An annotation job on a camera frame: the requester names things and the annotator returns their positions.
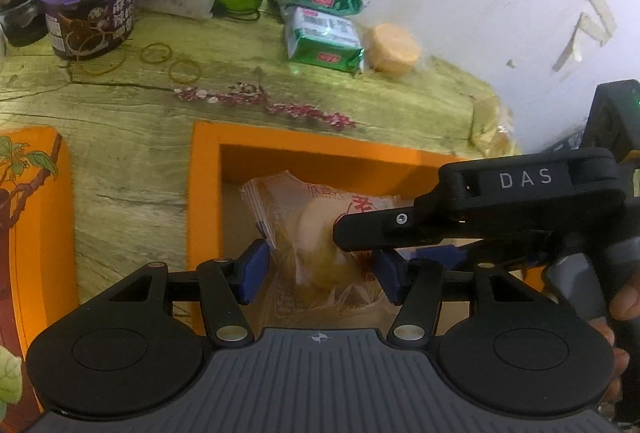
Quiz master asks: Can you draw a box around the person's right hand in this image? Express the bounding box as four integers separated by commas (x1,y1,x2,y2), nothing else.
597,284,640,410

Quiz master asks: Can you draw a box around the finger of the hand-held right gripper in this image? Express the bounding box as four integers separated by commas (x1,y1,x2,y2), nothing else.
334,192,485,260
406,245,472,270

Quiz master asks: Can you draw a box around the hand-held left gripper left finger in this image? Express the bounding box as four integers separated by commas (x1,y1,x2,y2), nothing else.
107,238,271,348

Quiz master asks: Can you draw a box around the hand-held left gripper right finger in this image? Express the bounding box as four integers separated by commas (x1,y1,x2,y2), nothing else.
377,249,536,350

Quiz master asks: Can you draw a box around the orange gift box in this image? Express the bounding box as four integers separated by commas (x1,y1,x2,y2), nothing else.
187,120,551,339

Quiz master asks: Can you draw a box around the purple-lidded food can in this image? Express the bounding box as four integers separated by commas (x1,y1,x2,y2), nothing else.
36,0,143,60

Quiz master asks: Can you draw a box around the peeling wall tape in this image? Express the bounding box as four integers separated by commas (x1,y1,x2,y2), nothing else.
552,0,618,74

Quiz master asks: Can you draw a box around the orange illustrated box lid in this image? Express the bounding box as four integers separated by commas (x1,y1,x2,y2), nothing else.
0,126,81,419

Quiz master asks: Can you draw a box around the large rubber band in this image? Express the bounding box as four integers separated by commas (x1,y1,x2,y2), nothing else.
67,46,131,77

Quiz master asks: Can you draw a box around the thin black cable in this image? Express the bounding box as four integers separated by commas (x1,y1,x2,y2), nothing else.
212,3,263,21

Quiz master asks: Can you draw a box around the clear plastic wrap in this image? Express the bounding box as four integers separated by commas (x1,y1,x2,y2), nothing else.
470,96,516,159

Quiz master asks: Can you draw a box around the small rubber band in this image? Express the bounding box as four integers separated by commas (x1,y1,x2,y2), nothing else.
141,42,172,64
169,60,202,83

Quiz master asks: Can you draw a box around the clear-wrapped round cake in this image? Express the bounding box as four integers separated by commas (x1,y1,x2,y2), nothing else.
240,170,451,329
362,22,426,76

